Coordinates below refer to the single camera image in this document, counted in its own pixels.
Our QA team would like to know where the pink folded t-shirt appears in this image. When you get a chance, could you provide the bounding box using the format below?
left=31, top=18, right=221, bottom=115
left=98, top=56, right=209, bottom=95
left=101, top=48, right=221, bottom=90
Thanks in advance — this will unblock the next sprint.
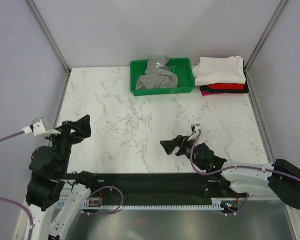
left=201, top=91, right=216, bottom=97

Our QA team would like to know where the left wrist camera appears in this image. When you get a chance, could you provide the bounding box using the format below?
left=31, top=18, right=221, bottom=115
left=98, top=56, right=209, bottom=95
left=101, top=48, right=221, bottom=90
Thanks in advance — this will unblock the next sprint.
left=32, top=117, right=60, bottom=138

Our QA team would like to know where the red folded t-shirt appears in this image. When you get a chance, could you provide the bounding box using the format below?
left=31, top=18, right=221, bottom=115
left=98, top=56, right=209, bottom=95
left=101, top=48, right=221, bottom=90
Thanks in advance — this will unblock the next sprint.
left=207, top=83, right=246, bottom=90

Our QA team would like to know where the grey t-shirt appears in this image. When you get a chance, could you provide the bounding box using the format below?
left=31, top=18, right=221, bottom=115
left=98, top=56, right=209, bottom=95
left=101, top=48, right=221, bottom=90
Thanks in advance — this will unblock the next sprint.
left=135, top=55, right=179, bottom=91

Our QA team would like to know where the aluminium frame post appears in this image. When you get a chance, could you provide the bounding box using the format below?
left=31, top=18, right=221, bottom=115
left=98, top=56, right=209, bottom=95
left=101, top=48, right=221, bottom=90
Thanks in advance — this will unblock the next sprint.
left=244, top=0, right=291, bottom=72
left=25, top=0, right=71, bottom=76

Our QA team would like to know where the black folded t-shirt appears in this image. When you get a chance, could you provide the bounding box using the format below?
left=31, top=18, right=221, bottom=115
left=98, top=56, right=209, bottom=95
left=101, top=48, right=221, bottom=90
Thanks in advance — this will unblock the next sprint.
left=199, top=63, right=249, bottom=95

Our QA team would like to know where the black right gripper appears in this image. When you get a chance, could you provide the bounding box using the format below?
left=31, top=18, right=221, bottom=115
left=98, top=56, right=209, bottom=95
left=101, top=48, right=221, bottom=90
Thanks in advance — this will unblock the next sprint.
left=160, top=134, right=205, bottom=171

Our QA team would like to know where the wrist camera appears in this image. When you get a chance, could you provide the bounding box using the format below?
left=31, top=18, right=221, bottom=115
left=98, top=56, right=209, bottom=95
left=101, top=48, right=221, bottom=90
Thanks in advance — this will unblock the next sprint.
left=188, top=123, right=202, bottom=141
left=32, top=117, right=60, bottom=138

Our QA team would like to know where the green plastic tray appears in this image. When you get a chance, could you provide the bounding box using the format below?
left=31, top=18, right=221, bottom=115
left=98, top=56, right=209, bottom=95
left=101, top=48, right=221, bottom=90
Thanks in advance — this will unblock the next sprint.
left=130, top=56, right=195, bottom=96

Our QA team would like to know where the right aluminium frame post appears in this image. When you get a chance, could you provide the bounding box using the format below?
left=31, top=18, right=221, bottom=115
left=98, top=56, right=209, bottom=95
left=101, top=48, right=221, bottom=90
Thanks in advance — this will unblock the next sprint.
left=244, top=0, right=291, bottom=72

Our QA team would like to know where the white folded t-shirt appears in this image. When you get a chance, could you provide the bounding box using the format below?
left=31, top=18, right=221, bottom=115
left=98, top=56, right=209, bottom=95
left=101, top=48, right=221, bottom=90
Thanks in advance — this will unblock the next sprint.
left=192, top=56, right=246, bottom=87

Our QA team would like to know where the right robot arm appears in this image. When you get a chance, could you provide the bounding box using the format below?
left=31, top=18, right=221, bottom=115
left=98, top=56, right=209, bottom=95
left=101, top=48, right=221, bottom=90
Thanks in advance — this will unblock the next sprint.
left=160, top=135, right=300, bottom=210

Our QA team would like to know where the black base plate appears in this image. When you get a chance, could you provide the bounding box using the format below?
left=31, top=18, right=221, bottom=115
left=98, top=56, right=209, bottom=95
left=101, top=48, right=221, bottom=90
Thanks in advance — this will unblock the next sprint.
left=62, top=172, right=250, bottom=208

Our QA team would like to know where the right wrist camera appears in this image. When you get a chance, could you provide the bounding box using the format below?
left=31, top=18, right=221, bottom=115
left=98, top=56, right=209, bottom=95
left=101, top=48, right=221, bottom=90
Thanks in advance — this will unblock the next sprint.
left=188, top=123, right=202, bottom=141

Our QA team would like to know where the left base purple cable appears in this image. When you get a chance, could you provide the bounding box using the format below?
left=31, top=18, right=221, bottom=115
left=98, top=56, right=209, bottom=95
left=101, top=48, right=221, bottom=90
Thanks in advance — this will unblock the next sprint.
left=81, top=185, right=124, bottom=217

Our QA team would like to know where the white slotted cable duct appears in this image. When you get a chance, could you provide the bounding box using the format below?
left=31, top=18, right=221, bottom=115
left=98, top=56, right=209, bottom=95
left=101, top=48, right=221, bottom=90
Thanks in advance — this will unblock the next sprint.
left=55, top=198, right=227, bottom=210

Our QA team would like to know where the left aluminium frame post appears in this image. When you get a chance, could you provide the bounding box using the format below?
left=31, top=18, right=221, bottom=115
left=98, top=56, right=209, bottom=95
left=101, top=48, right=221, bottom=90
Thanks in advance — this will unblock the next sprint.
left=25, top=0, right=71, bottom=76

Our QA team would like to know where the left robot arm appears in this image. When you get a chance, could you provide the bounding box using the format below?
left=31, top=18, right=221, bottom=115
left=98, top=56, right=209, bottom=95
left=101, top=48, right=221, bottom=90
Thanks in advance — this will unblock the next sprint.
left=24, top=114, right=100, bottom=240

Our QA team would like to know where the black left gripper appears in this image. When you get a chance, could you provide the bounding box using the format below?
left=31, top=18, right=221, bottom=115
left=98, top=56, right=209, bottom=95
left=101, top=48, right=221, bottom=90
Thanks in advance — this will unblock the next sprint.
left=46, top=114, right=92, bottom=175

